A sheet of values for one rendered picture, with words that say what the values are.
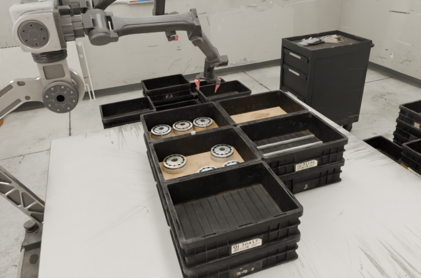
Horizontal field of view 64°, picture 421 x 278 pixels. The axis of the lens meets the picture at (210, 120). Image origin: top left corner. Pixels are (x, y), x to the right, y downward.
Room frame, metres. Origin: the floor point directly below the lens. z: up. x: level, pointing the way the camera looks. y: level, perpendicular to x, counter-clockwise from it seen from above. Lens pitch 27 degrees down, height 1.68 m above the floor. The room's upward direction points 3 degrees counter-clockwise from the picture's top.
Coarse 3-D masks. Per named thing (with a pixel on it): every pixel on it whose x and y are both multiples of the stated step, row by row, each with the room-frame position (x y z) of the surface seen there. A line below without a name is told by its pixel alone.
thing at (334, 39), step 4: (324, 36) 3.05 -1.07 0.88; (328, 36) 3.04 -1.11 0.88; (332, 36) 3.03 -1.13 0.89; (336, 36) 3.01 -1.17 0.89; (340, 36) 3.02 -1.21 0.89; (324, 40) 2.95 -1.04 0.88; (328, 40) 2.94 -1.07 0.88; (332, 40) 2.94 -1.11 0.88; (336, 40) 2.92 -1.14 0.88; (340, 40) 2.93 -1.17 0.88; (344, 40) 2.94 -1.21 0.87
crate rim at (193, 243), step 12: (228, 168) 1.04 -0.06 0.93; (240, 168) 1.05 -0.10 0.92; (180, 180) 0.99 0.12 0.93; (276, 180) 0.96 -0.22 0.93; (168, 192) 0.92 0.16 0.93; (288, 192) 0.89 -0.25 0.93; (168, 204) 0.87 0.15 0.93; (300, 204) 0.83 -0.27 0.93; (276, 216) 0.79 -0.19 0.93; (288, 216) 0.79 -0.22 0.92; (300, 216) 0.80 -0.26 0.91; (180, 228) 0.75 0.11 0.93; (228, 228) 0.74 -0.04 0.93; (240, 228) 0.74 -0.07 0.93; (252, 228) 0.75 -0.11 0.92; (180, 240) 0.71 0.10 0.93; (192, 240) 0.70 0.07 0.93; (204, 240) 0.71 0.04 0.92; (216, 240) 0.72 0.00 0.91
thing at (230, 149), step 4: (220, 144) 1.33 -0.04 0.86; (224, 144) 1.33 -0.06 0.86; (212, 148) 1.30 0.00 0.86; (216, 148) 1.29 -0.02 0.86; (228, 148) 1.29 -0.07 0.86; (232, 148) 1.29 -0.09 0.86; (212, 152) 1.26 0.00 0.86; (216, 152) 1.26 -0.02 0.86; (228, 152) 1.26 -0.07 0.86; (232, 152) 1.26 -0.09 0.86; (216, 156) 1.24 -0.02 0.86; (220, 156) 1.23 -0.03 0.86; (224, 156) 1.23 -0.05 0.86
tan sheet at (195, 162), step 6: (234, 150) 1.32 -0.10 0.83; (192, 156) 1.29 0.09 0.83; (198, 156) 1.29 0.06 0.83; (204, 156) 1.29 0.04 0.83; (210, 156) 1.28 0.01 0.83; (234, 156) 1.27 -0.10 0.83; (240, 156) 1.27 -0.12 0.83; (162, 162) 1.26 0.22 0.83; (192, 162) 1.24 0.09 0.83; (198, 162) 1.24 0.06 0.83; (204, 162) 1.24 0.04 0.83; (210, 162) 1.24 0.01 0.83; (216, 162) 1.23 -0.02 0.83; (222, 162) 1.23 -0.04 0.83; (162, 168) 1.21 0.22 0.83; (186, 168) 1.20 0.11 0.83; (192, 168) 1.20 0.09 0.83; (198, 168) 1.19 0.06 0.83; (168, 174) 1.16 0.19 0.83; (174, 174) 1.16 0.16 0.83; (180, 174) 1.16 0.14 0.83; (186, 174) 1.16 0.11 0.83
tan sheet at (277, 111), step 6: (270, 108) 1.74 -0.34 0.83; (276, 108) 1.74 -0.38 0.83; (240, 114) 1.69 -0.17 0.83; (246, 114) 1.68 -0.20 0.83; (252, 114) 1.68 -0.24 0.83; (258, 114) 1.68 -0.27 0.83; (264, 114) 1.67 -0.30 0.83; (270, 114) 1.67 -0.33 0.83; (276, 114) 1.66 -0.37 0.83; (282, 114) 1.66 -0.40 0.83; (234, 120) 1.62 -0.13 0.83; (240, 120) 1.61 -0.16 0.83; (246, 120) 1.61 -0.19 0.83
